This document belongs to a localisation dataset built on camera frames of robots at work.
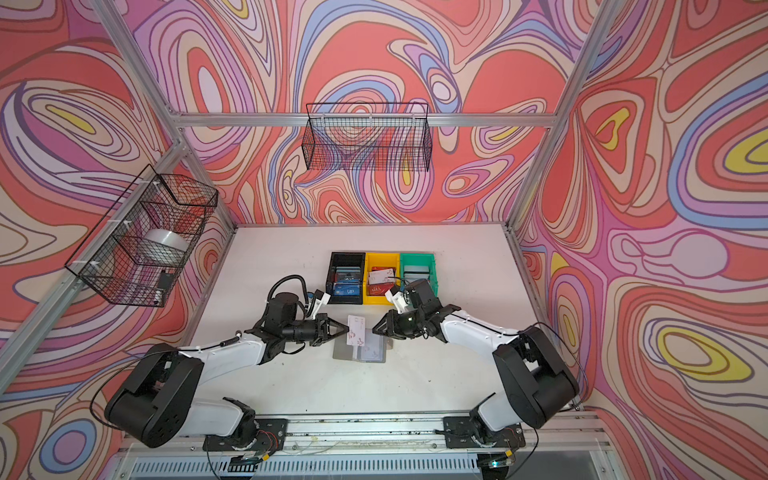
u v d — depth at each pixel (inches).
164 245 27.6
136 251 29.0
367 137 37.8
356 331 32.5
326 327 30.8
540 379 17.4
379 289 39.0
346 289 39.0
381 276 40.1
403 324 29.8
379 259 40.0
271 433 28.8
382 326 31.8
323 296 32.4
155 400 16.8
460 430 28.9
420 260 40.1
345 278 40.0
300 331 29.1
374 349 33.8
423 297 27.2
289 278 27.9
